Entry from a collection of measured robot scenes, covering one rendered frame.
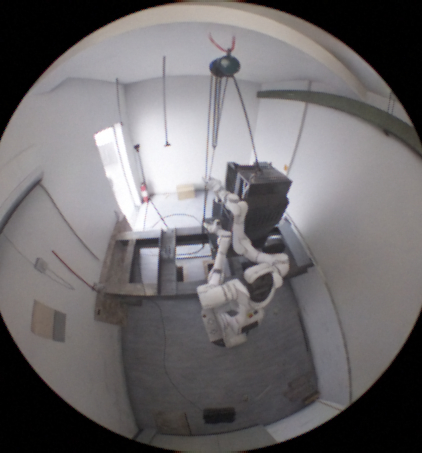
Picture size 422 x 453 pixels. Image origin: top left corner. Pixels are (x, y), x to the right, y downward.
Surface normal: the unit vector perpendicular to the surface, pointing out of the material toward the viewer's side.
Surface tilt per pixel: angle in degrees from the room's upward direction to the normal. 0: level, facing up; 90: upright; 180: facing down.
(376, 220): 90
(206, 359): 0
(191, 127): 90
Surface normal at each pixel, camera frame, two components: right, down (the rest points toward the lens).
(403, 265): -0.99, 0.08
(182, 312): 0.04, -0.67
